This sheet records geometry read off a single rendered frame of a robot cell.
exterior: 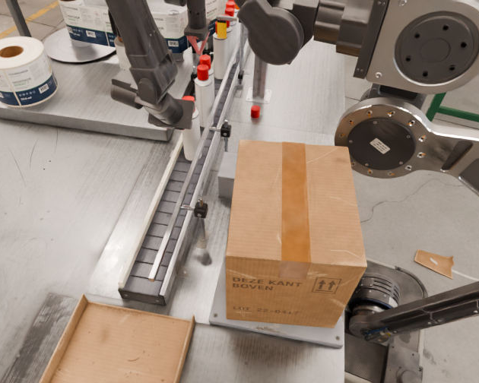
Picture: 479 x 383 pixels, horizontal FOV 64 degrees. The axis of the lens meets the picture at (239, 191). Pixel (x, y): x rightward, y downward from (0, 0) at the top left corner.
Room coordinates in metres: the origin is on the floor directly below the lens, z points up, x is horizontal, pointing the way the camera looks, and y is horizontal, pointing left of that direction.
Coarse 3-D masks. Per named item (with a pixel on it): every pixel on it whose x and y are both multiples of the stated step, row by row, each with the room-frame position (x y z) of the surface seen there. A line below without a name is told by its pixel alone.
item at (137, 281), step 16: (224, 96) 1.14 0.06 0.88; (208, 144) 0.88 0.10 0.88; (176, 160) 0.81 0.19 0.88; (176, 176) 0.75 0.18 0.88; (192, 176) 0.75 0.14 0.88; (176, 192) 0.69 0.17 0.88; (192, 192) 0.69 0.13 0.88; (160, 208) 0.63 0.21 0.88; (160, 224) 0.58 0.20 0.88; (176, 224) 0.58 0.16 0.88; (144, 240) 0.53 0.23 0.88; (160, 240) 0.53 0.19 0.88; (176, 240) 0.53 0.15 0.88; (144, 256) 0.48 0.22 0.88; (144, 272) 0.44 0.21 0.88; (160, 272) 0.44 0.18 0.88; (128, 288) 0.40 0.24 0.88; (144, 288) 0.40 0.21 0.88; (160, 288) 0.40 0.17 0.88
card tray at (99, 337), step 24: (96, 312) 0.36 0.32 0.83; (120, 312) 0.36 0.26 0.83; (144, 312) 0.36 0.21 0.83; (72, 336) 0.30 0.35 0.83; (96, 336) 0.30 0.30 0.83; (120, 336) 0.31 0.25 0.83; (144, 336) 0.31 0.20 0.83; (168, 336) 0.31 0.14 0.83; (72, 360) 0.25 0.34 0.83; (96, 360) 0.25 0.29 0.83; (120, 360) 0.25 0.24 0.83; (144, 360) 0.26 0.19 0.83; (168, 360) 0.26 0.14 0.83
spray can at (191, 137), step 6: (186, 96) 0.84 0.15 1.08; (198, 114) 0.83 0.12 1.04; (192, 120) 0.81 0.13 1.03; (198, 120) 0.83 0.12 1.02; (192, 126) 0.81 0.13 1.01; (198, 126) 0.82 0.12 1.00; (186, 132) 0.81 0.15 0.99; (192, 132) 0.81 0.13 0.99; (198, 132) 0.82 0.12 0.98; (186, 138) 0.81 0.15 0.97; (192, 138) 0.81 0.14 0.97; (198, 138) 0.82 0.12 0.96; (186, 144) 0.81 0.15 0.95; (192, 144) 0.81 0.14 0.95; (186, 150) 0.81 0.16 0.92; (192, 150) 0.81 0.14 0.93; (186, 156) 0.81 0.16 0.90; (192, 156) 0.81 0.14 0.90
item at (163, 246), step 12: (228, 72) 1.16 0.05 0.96; (216, 108) 0.96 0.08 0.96; (204, 132) 0.85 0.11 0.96; (204, 144) 0.81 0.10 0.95; (192, 168) 0.70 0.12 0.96; (180, 192) 0.62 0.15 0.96; (180, 204) 0.58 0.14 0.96; (168, 228) 0.51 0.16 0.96; (168, 240) 0.48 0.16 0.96; (156, 264) 0.41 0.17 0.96; (156, 276) 0.39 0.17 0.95
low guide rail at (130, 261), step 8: (176, 144) 0.84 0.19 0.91; (176, 152) 0.81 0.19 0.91; (168, 168) 0.74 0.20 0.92; (168, 176) 0.72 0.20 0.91; (160, 184) 0.68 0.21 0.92; (160, 192) 0.66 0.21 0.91; (152, 208) 0.60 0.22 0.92; (152, 216) 0.58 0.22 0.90; (144, 224) 0.55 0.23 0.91; (144, 232) 0.53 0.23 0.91; (136, 240) 0.50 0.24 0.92; (136, 248) 0.48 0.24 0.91; (128, 256) 0.46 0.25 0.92; (136, 256) 0.47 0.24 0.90; (128, 264) 0.44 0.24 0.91; (128, 272) 0.42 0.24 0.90; (120, 280) 0.40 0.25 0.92
